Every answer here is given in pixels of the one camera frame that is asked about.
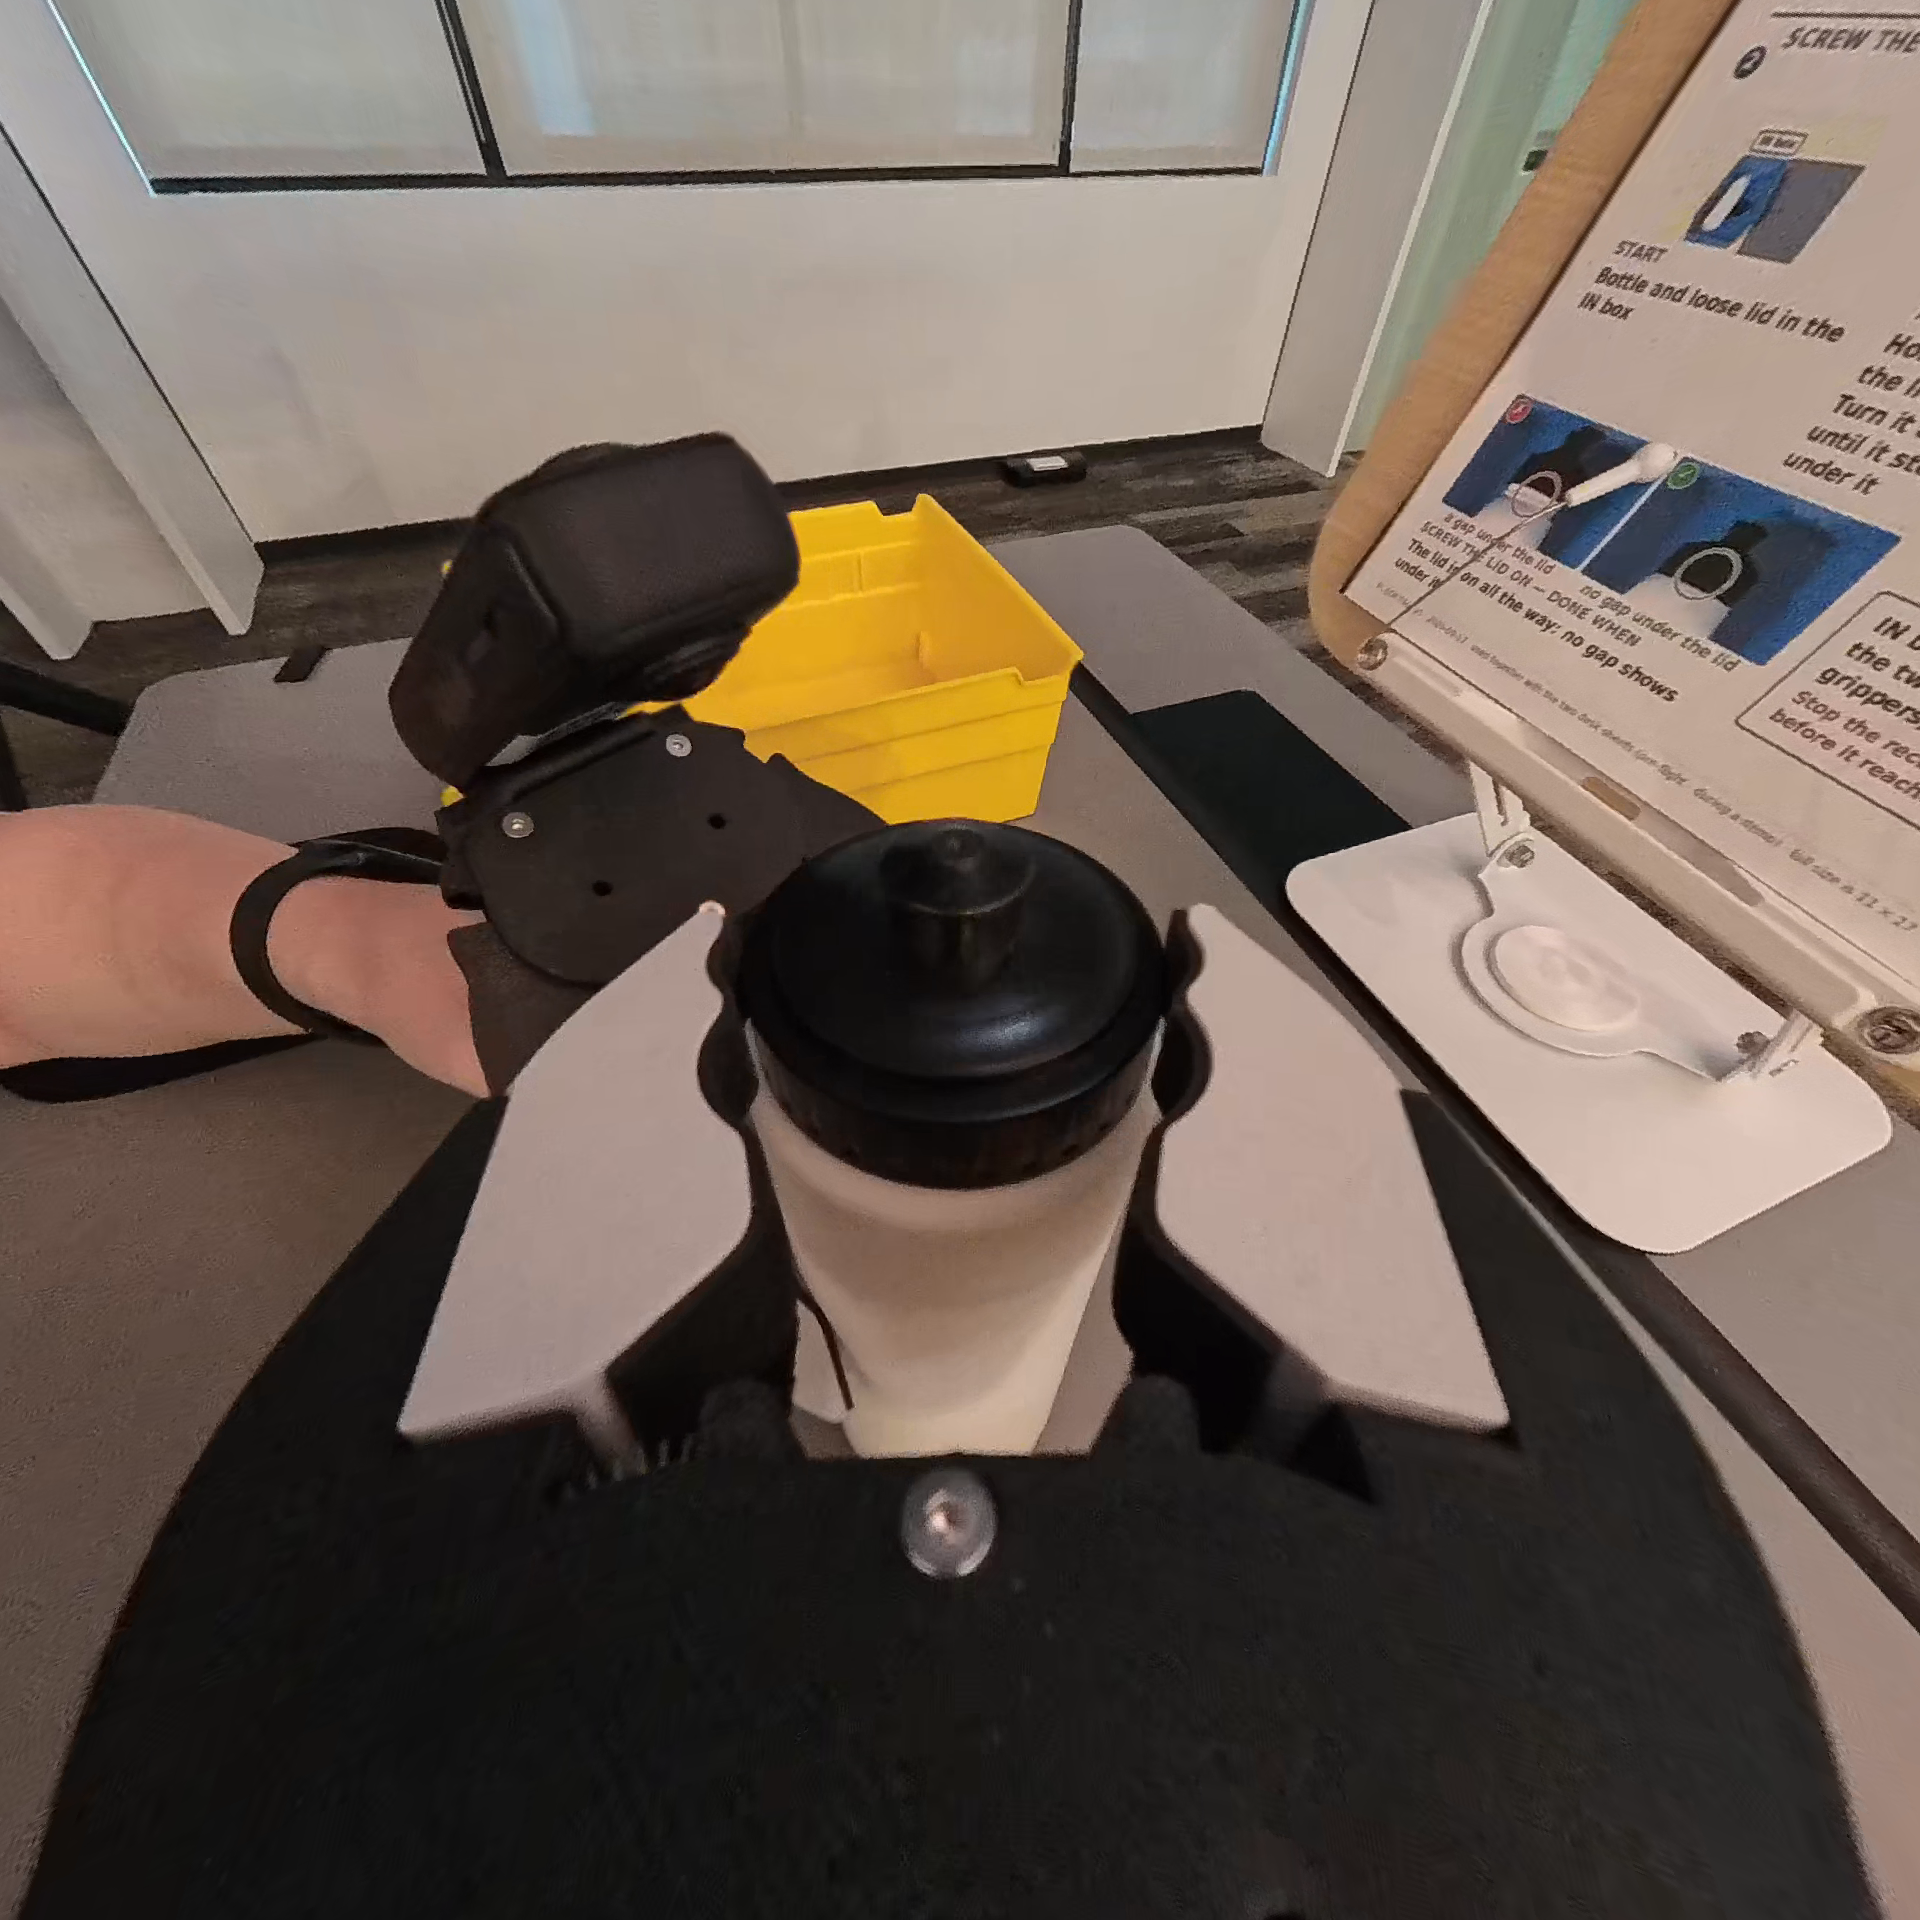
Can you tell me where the white-tipped wire clip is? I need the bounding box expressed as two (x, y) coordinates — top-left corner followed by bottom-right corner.
(1358, 438), (1683, 670)

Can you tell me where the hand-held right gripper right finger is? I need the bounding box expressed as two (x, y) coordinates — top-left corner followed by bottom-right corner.
(1115, 905), (1511, 1460)

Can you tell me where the printed instruction sheet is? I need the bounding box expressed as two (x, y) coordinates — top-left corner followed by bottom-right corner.
(1339, 0), (1920, 1035)

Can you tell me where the white stand base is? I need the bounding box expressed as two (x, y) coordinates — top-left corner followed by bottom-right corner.
(1286, 764), (1893, 1252)

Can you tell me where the window frame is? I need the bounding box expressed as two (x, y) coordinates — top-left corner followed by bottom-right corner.
(44, 0), (1320, 192)

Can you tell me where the person's left hand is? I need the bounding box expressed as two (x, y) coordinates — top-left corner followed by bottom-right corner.
(275, 876), (499, 1100)

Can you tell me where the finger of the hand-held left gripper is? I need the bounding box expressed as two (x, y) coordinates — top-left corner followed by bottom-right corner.
(789, 1292), (861, 1423)

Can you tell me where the white plastic bottle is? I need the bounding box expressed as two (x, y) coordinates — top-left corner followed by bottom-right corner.
(746, 1080), (1156, 1456)

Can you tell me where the black bottle lid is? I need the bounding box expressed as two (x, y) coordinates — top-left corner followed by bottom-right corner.
(735, 820), (1170, 1190)

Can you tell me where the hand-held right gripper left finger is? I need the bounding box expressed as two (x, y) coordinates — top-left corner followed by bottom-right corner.
(394, 905), (799, 1469)

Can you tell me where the wooden display board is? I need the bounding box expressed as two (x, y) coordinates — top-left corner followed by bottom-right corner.
(1309, 0), (1920, 1118)

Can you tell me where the yellow plastic bin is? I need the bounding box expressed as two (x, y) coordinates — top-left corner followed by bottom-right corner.
(440, 493), (1085, 827)

